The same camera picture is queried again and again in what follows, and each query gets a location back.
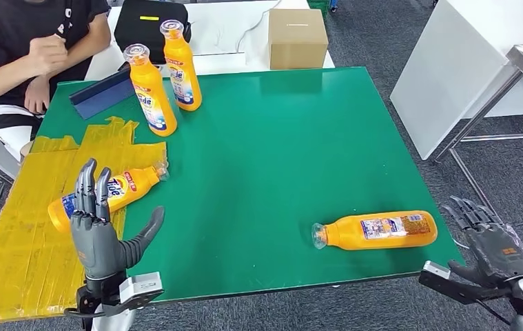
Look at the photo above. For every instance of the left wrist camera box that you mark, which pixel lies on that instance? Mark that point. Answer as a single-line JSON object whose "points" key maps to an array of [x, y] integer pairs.
{"points": [[140, 288]]}

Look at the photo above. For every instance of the white board panel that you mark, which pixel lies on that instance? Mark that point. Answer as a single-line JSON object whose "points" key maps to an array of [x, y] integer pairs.
{"points": [[448, 68]]}

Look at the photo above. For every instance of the brown cardboard box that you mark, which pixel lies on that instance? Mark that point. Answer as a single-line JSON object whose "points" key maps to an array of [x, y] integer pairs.
{"points": [[297, 41]]}

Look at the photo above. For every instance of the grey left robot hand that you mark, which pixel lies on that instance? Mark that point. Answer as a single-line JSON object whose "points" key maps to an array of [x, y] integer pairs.
{"points": [[99, 251]]}

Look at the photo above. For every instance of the person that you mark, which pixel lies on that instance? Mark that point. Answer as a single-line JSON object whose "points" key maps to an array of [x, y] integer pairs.
{"points": [[1, 45]]}

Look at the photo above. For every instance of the black carrying bag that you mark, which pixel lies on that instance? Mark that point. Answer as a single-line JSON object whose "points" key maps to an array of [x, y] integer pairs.
{"points": [[144, 32]]}

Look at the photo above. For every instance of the person's hand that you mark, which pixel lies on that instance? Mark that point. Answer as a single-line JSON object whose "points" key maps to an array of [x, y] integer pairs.
{"points": [[37, 98], [47, 55]]}

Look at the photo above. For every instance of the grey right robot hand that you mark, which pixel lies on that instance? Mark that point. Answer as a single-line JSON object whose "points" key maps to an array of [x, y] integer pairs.
{"points": [[494, 249]]}

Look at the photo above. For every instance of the green plastic crate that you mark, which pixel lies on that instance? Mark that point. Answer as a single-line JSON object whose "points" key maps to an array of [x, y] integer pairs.
{"points": [[319, 5]]}

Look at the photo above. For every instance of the blue tablet case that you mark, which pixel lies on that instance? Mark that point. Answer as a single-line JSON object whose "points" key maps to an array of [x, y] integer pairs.
{"points": [[99, 98]]}

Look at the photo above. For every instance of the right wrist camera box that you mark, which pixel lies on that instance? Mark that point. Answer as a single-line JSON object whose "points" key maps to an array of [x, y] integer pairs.
{"points": [[448, 281]]}

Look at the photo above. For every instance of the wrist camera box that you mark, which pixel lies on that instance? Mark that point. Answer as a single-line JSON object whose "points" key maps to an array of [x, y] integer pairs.
{"points": [[448, 281], [140, 288]]}

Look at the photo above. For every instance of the orange detergent bottle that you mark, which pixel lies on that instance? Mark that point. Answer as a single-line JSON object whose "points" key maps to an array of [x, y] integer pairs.
{"points": [[380, 230], [151, 98], [128, 187], [182, 68]]}

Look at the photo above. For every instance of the white flat box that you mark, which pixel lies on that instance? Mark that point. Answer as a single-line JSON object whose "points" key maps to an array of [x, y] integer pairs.
{"points": [[222, 63]]}

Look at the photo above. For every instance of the white table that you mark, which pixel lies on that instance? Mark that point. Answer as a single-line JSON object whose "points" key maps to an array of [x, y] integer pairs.
{"points": [[224, 23]]}

